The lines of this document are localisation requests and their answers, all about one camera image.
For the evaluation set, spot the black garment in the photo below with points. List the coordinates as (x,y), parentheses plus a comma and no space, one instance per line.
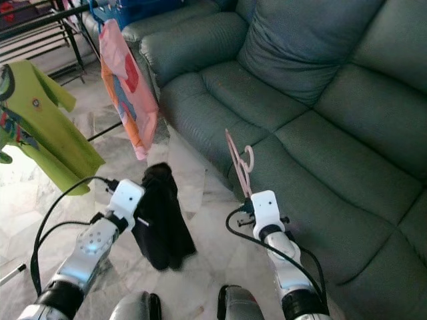
(167,223)

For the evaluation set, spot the orange pink printed garment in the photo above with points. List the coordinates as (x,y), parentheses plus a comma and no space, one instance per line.
(127,100)

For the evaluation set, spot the green t-shirt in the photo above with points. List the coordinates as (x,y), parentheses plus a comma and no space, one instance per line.
(60,140)

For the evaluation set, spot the dark green sofa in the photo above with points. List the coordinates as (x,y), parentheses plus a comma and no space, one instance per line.
(320,160)

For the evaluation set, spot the silver robot right leg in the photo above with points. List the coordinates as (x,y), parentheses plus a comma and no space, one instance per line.
(243,306)

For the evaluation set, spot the silver robot leg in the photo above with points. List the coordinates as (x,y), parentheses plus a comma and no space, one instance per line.
(135,308)
(243,306)

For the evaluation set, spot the silver robot left leg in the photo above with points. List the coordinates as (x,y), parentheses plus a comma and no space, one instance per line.
(135,308)

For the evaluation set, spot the grey-blue sofa cushion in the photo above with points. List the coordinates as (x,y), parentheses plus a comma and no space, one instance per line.
(303,46)

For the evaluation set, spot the blue fabric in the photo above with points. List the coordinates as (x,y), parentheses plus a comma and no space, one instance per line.
(150,10)

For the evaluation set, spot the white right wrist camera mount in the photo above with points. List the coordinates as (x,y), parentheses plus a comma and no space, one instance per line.
(267,210)

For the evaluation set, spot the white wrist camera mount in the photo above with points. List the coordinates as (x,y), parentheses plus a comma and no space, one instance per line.
(267,210)
(128,201)

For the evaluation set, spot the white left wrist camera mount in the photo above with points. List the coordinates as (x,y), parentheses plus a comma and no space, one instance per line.
(128,201)

